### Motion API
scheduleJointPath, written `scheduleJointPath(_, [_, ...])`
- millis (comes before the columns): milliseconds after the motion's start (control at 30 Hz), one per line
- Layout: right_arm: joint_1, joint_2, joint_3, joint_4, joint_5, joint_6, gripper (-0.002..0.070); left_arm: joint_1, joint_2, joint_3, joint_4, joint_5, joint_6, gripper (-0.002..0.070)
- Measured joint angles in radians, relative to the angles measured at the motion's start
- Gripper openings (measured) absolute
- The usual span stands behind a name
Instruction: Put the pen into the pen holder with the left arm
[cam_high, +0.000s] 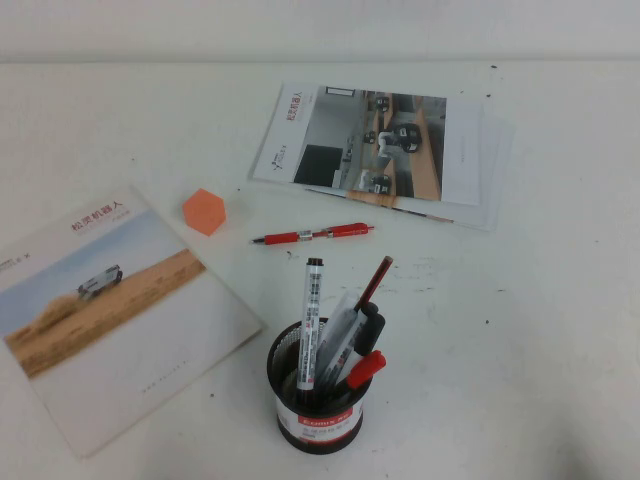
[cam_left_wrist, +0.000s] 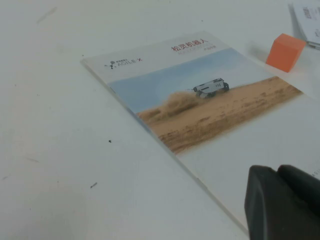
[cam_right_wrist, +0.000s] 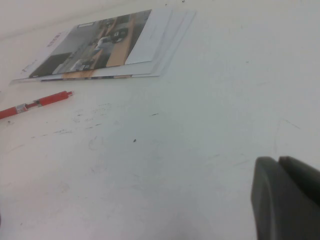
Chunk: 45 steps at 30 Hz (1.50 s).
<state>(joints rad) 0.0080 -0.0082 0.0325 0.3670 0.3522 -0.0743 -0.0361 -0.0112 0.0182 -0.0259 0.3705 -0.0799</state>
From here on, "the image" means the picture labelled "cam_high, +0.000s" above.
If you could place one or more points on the black capped marker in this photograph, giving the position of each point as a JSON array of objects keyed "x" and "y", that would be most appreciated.
[{"x": 372, "y": 330}]

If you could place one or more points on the orange foam cube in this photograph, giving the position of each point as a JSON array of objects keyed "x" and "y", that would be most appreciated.
[{"x": 204, "y": 212}]

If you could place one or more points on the red capped marker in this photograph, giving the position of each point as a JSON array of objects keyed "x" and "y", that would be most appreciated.
[{"x": 365, "y": 370}]

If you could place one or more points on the brochure with office robot photo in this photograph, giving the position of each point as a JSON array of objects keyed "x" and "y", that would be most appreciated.
[{"x": 380, "y": 145}]

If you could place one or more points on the red and black pencil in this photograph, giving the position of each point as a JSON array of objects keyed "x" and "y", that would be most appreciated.
[{"x": 375, "y": 280}]

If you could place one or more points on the grey transparent pen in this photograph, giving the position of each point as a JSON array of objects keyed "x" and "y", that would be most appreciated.
[{"x": 340, "y": 330}]

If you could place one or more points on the black mesh pen holder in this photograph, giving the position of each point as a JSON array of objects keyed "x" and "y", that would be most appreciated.
[{"x": 325, "y": 425}]

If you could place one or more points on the red gel pen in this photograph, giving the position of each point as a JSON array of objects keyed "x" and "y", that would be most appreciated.
[{"x": 345, "y": 231}]

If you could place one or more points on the white marker with dark cap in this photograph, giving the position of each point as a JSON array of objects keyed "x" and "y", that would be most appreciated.
[{"x": 311, "y": 310}]

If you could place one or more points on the brochure with desert vehicle photo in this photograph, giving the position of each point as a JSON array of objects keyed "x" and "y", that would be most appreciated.
[{"x": 115, "y": 310}]

